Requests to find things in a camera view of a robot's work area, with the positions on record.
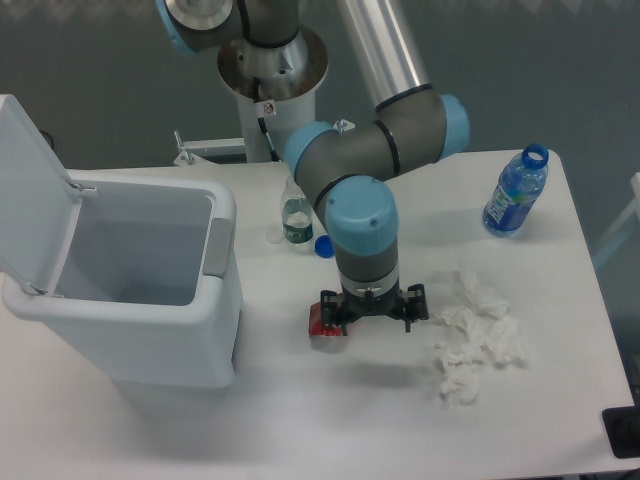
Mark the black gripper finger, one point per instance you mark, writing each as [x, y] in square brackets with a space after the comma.
[335, 314]
[412, 305]

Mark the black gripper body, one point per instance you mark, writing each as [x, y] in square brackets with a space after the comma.
[390, 304]

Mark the crushed red can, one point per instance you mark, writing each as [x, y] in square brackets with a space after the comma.
[317, 328]

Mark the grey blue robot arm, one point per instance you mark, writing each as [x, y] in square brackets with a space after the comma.
[344, 174]

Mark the blue bottle cap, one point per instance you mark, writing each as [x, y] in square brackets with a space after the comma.
[323, 247]

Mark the crumpled white tissue paper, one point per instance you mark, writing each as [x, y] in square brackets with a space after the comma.
[490, 335]

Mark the white bottle cap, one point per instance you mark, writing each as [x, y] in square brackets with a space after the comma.
[274, 236]

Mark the clear plastic bottle green label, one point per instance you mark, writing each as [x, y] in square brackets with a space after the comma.
[296, 218]

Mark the blue plastic bottle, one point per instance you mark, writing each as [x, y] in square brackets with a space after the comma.
[520, 184]

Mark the white trash bin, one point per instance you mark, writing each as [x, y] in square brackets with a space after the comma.
[146, 284]

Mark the black device at edge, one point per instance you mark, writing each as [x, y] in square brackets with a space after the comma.
[622, 428]

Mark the white trash bin lid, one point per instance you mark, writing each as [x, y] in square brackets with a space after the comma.
[40, 203]

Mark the white metal base frame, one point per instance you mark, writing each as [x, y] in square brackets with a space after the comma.
[215, 147]

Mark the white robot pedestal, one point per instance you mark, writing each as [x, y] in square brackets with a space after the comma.
[277, 84]

